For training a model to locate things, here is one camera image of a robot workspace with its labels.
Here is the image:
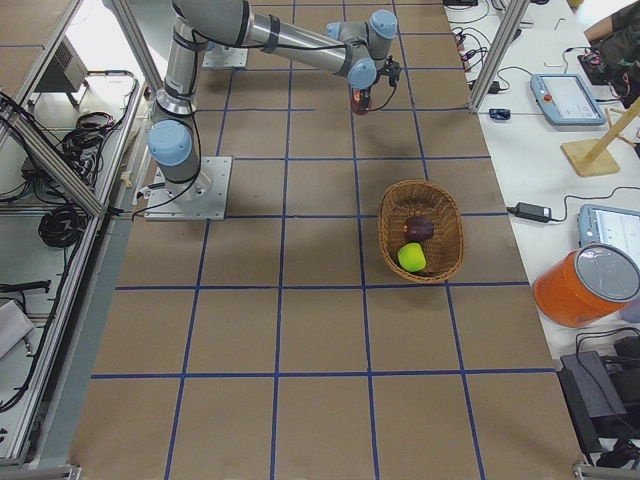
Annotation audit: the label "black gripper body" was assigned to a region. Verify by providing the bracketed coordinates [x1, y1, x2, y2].
[360, 55, 401, 115]

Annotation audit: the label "red yellow apple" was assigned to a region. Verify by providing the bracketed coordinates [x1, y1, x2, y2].
[350, 89, 370, 115]

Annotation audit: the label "dark purple apple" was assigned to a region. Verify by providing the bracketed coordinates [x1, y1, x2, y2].
[403, 216, 435, 242]

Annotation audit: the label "green apple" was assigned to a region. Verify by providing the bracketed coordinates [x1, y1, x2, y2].
[397, 242, 427, 273]

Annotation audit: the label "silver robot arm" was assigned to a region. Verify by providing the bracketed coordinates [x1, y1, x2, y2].
[156, 1, 417, 190]

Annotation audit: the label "woven wicker basket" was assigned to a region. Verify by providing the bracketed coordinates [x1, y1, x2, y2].
[377, 179, 464, 283]

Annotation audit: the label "blue teach pendant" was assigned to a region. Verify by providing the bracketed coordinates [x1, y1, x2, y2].
[529, 74, 606, 126]
[577, 204, 639, 252]

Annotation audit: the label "black power adapter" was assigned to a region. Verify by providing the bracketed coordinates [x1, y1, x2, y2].
[507, 202, 552, 223]

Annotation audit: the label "wooden stand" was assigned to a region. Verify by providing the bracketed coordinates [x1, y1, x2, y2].
[561, 99, 639, 177]

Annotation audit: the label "orange bucket with lid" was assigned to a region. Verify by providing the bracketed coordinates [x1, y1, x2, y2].
[533, 243, 639, 328]

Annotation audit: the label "aluminium frame post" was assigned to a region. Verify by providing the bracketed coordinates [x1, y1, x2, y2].
[468, 0, 529, 113]

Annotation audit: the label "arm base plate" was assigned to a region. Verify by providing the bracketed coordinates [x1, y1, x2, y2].
[143, 157, 232, 221]
[202, 43, 248, 70]

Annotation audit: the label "coiled black cables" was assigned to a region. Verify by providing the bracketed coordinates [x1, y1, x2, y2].
[38, 204, 87, 250]

